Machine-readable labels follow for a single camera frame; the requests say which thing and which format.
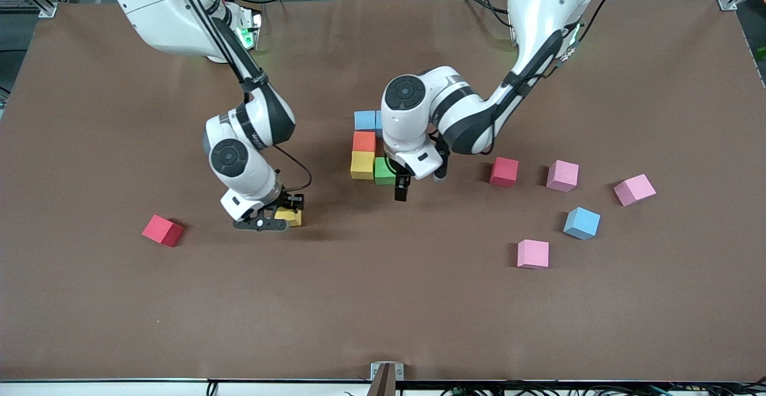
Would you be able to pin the orange foam cube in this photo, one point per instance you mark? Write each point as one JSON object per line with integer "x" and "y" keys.
{"x": 364, "y": 141}

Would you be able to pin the pink foam cube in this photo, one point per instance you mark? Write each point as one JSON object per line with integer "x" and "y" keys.
{"x": 634, "y": 189}
{"x": 532, "y": 253}
{"x": 562, "y": 175}

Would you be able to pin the green foam cube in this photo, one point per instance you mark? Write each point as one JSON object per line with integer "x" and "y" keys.
{"x": 383, "y": 171}

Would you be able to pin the yellow foam cube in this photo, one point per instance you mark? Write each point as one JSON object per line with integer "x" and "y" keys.
{"x": 293, "y": 216}
{"x": 362, "y": 164}

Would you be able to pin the small green object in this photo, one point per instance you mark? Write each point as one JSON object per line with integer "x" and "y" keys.
{"x": 762, "y": 54}

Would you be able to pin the red foam cube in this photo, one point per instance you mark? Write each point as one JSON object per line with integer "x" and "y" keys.
{"x": 504, "y": 171}
{"x": 161, "y": 230}

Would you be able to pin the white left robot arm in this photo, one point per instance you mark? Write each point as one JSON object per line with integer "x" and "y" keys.
{"x": 538, "y": 1}

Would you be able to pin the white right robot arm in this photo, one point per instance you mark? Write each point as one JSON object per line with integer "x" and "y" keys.
{"x": 155, "y": 13}

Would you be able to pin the light blue foam cube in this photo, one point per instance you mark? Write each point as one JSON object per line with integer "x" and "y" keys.
{"x": 364, "y": 119}
{"x": 581, "y": 223}
{"x": 378, "y": 119}

